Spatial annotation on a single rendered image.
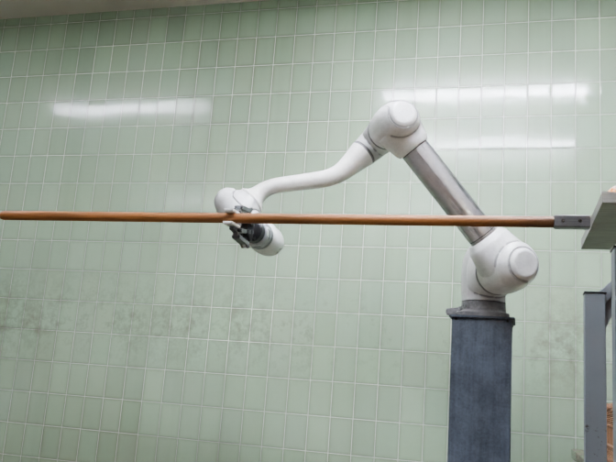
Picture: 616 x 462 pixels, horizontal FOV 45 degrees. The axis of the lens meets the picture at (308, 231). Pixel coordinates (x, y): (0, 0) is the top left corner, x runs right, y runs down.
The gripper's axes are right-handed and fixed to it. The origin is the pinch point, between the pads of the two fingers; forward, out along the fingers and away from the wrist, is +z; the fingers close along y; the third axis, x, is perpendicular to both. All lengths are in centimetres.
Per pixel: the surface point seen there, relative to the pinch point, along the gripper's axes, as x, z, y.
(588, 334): -96, 41, 33
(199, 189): 67, -122, -42
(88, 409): 112, -121, 66
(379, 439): -27, -121, 68
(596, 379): -97, 41, 42
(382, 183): -23, -122, -44
